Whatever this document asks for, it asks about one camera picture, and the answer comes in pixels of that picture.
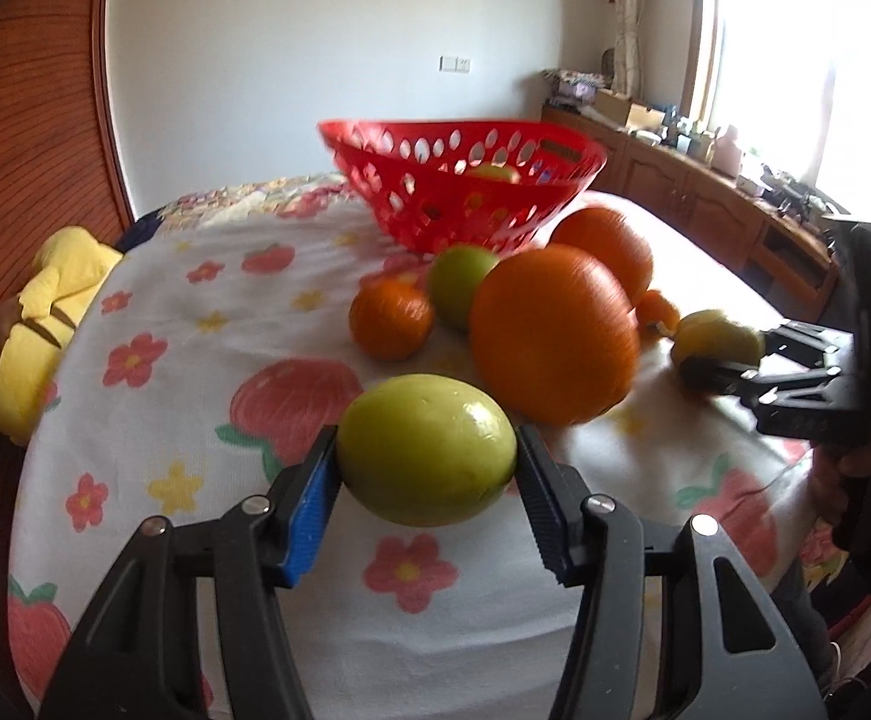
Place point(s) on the yellow-green fruit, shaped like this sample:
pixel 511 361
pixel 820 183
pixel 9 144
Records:
pixel 491 172
pixel 716 337

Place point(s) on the window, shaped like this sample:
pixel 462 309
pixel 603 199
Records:
pixel 803 52

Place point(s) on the white wall switch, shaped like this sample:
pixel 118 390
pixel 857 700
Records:
pixel 455 64

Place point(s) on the small tangerine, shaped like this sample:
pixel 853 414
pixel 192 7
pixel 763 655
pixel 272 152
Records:
pixel 659 311

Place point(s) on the patterned curtain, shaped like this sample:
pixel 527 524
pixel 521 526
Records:
pixel 630 15

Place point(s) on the floral blanket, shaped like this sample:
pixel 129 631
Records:
pixel 255 191

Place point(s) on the white container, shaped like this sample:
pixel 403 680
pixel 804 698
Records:
pixel 726 150

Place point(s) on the wooden cabinet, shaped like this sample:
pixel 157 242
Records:
pixel 690 195

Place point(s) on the red plastic basket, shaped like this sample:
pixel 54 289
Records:
pixel 405 217

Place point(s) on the person's right hand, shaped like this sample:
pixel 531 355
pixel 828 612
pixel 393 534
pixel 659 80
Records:
pixel 825 491

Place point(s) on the green apple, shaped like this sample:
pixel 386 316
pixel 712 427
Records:
pixel 461 285
pixel 428 450

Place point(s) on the stack of floral boxes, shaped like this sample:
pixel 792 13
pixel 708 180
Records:
pixel 574 86

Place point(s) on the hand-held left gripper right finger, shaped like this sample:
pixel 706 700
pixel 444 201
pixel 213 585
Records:
pixel 548 517

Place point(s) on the strawberry print bed sheet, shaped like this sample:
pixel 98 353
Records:
pixel 217 360

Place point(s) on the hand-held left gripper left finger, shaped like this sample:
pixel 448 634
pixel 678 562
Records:
pixel 311 517

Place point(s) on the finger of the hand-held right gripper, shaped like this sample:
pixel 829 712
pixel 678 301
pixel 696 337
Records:
pixel 810 345
pixel 788 401

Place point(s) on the cardboard box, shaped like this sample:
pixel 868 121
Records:
pixel 626 112

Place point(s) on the yellow plush toy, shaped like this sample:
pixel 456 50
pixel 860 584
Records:
pixel 30 330

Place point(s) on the large orange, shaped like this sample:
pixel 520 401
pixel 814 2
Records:
pixel 555 337
pixel 615 244

